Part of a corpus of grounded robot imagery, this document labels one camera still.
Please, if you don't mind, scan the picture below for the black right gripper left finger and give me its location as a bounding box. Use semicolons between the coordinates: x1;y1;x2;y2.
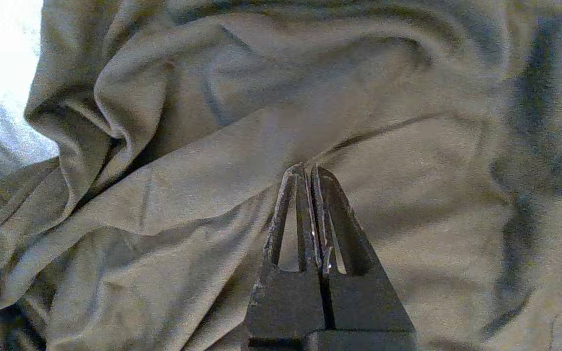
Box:
243;163;330;349

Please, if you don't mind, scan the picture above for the black t-shirt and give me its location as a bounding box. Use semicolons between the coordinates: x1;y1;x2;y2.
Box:
0;0;562;351

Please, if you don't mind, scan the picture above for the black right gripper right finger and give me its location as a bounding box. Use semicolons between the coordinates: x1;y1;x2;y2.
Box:
312;165;416;332

